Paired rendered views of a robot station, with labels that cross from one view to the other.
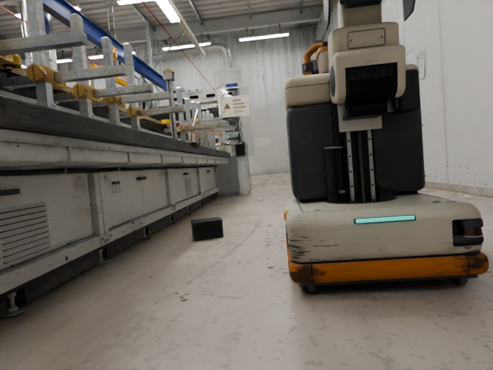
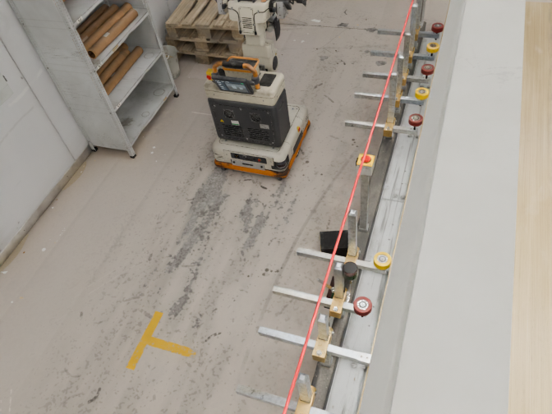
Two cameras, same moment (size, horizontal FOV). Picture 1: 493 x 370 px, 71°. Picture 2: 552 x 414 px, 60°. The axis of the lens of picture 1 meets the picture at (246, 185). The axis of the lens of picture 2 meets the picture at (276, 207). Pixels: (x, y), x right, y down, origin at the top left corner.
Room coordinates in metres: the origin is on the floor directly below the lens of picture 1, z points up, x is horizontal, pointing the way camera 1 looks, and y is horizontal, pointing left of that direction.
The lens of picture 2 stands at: (4.22, 0.67, 2.79)
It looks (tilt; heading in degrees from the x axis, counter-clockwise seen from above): 50 degrees down; 202
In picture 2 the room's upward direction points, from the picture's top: 11 degrees counter-clockwise
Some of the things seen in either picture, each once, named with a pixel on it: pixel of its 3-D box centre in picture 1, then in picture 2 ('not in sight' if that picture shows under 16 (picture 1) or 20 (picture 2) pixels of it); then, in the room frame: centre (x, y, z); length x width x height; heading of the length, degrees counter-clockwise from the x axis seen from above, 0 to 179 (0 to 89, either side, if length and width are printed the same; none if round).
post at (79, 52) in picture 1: (82, 75); (405, 65); (1.42, 0.62, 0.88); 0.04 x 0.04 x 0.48; 85
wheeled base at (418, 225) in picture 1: (362, 228); (262, 135); (1.42, -0.46, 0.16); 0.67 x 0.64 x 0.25; 174
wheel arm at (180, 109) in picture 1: (145, 112); (380, 127); (1.95, 0.52, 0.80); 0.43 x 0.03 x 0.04; 85
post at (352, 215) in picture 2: (181, 116); (352, 243); (2.91, 0.49, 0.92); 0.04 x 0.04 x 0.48; 85
